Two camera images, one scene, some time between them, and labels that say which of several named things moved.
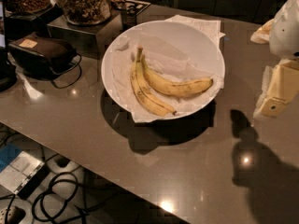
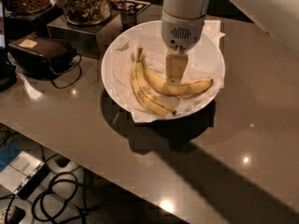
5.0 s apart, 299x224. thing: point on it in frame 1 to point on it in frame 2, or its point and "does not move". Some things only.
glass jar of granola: [86, 5] does not move
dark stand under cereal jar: [30, 23] does not move
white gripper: [286, 32] to [180, 35]
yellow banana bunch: [151, 87] does not move
